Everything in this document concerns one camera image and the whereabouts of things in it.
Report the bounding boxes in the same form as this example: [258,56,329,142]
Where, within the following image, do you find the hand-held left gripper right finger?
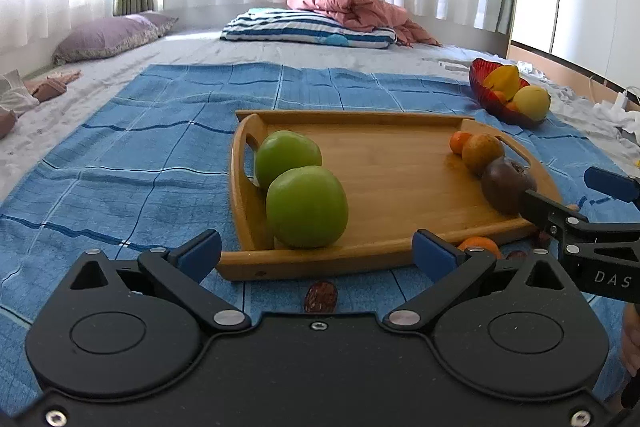
[382,229,581,334]

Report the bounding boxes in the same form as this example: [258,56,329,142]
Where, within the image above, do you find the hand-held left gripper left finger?
[65,229,251,335]

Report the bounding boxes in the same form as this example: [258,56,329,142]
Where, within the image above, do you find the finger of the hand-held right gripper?
[583,166,640,210]
[520,189,592,254]

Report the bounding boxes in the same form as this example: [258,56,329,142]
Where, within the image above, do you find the dark purple round fruit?
[481,157,538,215]

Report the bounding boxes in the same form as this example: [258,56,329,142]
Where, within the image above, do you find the wooden tray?
[216,109,576,282]

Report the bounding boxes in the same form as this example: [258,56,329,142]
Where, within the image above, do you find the large orange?
[461,133,505,178]

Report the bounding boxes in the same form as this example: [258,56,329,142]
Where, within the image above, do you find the small mandarin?
[457,236,502,260]
[448,131,473,156]

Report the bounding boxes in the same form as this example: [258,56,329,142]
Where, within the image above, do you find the green apple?
[266,166,349,249]
[255,130,323,190]

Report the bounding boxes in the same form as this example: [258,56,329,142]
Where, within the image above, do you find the person's right forearm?
[621,304,640,378]

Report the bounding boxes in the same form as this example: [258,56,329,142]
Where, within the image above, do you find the white crumpled clothes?
[592,97,640,142]

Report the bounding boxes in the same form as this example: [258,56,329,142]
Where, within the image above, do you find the blue checked blanket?
[0,63,636,400]

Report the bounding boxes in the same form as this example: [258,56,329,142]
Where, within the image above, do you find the red glass bowl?
[469,58,548,129]

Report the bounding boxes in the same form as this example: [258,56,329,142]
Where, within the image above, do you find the yellow mango in bowl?
[482,64,522,102]

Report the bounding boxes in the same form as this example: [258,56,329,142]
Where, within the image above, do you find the grey bed sheet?
[0,27,640,218]

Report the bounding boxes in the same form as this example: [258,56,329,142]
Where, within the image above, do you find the pink cloth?
[22,69,81,102]

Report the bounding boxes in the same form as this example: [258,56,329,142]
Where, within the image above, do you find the purple pillow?
[52,12,179,66]

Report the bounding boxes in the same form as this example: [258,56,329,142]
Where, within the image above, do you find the white cloth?
[0,72,41,118]

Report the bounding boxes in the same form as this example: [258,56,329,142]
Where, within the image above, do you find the blue white striped pillow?
[220,8,398,49]

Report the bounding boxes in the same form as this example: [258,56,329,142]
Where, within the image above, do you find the pink quilt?
[287,0,441,48]

